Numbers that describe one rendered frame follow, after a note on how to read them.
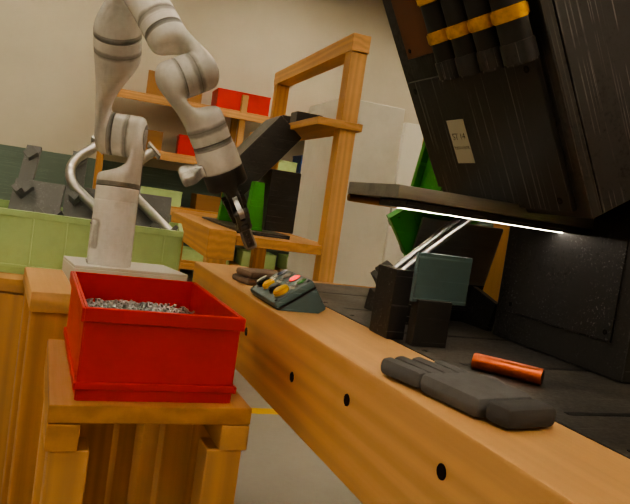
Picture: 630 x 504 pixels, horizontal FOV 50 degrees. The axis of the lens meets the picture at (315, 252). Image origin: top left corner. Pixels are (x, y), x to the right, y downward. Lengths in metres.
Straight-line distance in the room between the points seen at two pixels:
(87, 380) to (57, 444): 0.08
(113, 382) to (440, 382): 0.42
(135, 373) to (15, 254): 1.09
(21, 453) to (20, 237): 0.69
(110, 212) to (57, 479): 0.70
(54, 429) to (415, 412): 0.44
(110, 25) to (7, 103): 6.85
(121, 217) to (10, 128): 6.73
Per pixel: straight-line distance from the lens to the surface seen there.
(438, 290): 1.03
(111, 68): 1.42
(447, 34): 0.94
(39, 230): 1.94
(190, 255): 7.75
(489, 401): 0.70
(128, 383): 0.91
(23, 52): 8.27
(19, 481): 1.49
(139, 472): 1.52
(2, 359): 1.92
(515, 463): 0.60
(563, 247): 1.15
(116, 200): 1.49
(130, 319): 0.89
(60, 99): 8.19
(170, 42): 1.21
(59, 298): 1.37
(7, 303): 1.88
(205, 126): 1.17
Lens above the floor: 1.09
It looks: 4 degrees down
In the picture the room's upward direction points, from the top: 8 degrees clockwise
